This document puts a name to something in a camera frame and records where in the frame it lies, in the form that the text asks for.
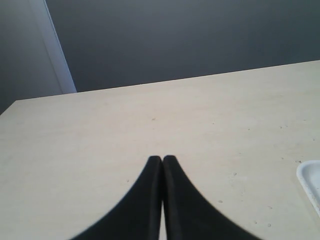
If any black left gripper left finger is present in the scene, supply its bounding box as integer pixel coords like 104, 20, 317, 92
73, 155, 163, 240

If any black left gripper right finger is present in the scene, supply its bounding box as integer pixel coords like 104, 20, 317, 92
162, 155, 255, 240

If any white plastic tray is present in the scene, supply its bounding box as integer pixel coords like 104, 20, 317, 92
296, 160, 320, 217

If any white wall trim strip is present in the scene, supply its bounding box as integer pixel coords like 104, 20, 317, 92
29, 0, 77, 94

